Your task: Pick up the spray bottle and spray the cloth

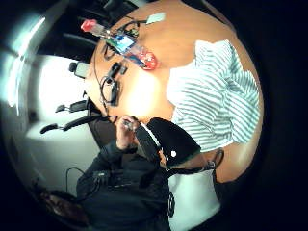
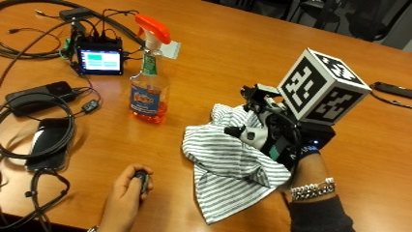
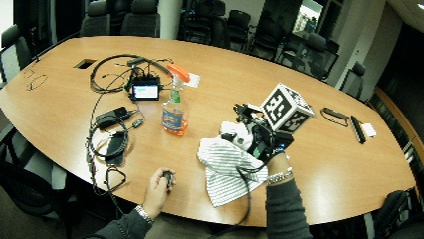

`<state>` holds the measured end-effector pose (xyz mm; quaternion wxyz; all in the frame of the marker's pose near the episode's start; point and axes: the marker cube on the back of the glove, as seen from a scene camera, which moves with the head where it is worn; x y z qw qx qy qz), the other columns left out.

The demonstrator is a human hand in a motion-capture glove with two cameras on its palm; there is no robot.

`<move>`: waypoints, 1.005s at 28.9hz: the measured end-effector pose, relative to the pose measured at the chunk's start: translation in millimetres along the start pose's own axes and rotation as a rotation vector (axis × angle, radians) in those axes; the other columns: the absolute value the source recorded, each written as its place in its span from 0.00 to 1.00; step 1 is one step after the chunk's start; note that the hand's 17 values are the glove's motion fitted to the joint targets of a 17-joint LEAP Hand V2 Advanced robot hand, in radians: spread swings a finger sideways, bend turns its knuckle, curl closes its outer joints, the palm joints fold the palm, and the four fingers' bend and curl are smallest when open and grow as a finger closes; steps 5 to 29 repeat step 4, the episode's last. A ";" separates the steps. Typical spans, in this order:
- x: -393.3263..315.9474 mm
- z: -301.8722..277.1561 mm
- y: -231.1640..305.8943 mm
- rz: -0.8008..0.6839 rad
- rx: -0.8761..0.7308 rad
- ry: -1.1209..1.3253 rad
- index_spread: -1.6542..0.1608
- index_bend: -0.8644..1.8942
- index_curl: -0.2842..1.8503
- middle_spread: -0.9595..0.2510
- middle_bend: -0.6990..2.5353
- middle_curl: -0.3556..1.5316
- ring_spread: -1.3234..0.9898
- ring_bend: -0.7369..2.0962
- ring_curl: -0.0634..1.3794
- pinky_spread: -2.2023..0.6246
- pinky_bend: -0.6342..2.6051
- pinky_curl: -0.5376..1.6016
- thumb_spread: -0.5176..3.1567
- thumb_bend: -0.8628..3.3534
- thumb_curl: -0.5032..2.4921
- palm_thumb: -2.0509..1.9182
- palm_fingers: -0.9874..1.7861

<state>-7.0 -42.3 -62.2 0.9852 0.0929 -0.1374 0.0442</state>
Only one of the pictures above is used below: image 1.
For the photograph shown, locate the the person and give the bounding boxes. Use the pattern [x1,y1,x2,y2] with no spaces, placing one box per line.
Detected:
[76,115,225,231]

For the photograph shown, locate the clear bottle with red cap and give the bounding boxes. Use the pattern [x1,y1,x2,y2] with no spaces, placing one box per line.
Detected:
[80,18,160,71]

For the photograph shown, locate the black neck strap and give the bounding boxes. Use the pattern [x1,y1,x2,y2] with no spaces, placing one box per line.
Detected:
[165,148,225,177]

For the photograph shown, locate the black office chair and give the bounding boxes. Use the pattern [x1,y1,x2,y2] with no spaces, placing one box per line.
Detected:
[39,90,112,135]

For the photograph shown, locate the small black adapter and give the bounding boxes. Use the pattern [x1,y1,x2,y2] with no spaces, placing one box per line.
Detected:
[108,62,128,79]

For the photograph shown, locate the white flat card device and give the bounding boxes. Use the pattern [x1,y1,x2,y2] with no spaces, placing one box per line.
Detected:
[145,12,167,26]

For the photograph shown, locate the black cable with small board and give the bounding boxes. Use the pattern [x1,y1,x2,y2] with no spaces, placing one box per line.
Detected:
[115,15,149,39]

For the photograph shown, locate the brown bag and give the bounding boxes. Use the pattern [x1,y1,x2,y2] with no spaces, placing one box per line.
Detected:
[39,189,90,227]

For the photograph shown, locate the grey device on black stand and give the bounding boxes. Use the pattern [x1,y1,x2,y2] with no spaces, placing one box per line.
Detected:
[68,61,91,79]

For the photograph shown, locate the white grey striped cloth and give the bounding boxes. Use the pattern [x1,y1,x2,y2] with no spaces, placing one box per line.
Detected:
[166,38,261,154]

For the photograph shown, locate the black cap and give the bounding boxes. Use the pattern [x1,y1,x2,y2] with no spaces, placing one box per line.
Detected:
[146,117,202,167]

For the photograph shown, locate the black headset with white band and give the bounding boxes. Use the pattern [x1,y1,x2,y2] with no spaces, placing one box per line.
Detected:
[134,121,163,163]

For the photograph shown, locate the black looped cable with box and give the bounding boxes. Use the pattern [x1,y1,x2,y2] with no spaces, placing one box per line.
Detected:
[99,75,122,108]

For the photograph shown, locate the thin black cable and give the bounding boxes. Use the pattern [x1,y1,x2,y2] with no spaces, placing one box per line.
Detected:
[64,167,86,197]

